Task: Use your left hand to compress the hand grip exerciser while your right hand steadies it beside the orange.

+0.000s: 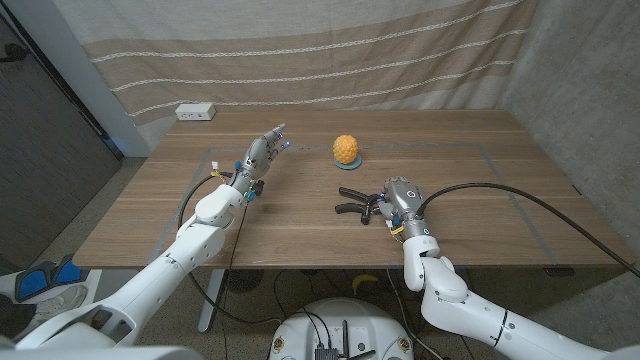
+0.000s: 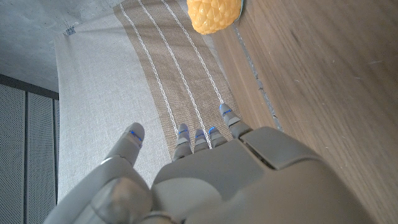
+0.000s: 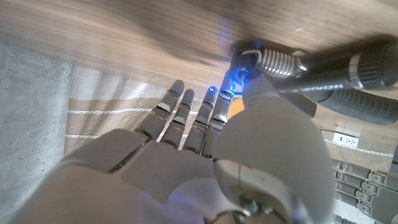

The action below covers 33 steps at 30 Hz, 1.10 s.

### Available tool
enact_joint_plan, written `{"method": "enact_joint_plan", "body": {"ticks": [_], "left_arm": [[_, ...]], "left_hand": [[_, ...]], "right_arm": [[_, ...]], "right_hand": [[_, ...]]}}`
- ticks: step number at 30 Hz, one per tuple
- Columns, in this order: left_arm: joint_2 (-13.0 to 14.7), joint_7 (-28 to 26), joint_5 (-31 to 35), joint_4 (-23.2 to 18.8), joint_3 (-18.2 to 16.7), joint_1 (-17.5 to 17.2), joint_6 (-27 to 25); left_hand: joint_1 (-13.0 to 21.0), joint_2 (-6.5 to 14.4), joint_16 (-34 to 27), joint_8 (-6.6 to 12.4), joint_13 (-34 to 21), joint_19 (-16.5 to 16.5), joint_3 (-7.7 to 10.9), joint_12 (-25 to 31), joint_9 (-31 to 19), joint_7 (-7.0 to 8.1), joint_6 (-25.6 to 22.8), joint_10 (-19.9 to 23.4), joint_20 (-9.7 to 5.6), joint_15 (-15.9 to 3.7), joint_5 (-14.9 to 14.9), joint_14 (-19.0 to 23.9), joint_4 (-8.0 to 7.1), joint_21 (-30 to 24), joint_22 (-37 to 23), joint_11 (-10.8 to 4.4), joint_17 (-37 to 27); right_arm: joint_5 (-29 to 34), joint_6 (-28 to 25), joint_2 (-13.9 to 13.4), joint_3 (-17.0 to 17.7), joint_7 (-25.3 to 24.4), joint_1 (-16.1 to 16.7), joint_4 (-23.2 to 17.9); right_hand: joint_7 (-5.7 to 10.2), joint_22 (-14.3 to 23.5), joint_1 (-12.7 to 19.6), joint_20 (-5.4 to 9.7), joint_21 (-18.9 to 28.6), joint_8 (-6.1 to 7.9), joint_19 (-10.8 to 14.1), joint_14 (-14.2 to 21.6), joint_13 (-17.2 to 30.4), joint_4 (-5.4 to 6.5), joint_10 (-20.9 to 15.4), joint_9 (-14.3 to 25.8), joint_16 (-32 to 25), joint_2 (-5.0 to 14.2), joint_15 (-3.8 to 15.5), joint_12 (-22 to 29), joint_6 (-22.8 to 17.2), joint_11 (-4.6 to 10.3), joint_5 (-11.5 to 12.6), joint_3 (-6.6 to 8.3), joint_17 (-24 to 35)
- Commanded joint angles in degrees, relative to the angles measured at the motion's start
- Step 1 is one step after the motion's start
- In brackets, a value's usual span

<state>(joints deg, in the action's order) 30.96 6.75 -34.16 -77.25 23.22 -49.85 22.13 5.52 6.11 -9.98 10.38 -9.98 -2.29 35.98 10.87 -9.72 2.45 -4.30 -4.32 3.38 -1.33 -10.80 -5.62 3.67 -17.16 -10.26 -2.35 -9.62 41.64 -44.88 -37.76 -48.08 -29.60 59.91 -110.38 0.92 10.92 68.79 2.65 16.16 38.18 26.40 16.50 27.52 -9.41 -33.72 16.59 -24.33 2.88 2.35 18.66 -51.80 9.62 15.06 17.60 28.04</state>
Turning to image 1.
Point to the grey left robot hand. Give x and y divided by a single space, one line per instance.
257 157

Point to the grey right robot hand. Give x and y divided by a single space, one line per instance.
407 200

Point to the black hand grip exerciser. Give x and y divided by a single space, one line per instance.
350 192

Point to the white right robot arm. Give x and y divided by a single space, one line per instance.
465 305

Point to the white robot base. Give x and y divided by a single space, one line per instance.
360 320

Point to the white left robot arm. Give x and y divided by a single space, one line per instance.
160 270

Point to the teal round coaster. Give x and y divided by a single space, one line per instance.
353 165

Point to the white power strip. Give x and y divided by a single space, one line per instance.
195 111

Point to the orange textured ball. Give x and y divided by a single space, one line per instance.
345 149

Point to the yellow banana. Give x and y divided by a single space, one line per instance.
361 280

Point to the beige striped curtain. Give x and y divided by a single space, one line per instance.
300 65

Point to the black floor fan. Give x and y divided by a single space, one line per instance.
243 280

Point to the black antenna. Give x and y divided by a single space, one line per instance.
345 337

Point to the white table leg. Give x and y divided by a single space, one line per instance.
210 305

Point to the dark grey door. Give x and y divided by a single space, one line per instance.
45 165

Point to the white sneaker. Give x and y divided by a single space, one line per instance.
60 300

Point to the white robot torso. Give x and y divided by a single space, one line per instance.
100 354

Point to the white door frame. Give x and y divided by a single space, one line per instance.
75 65

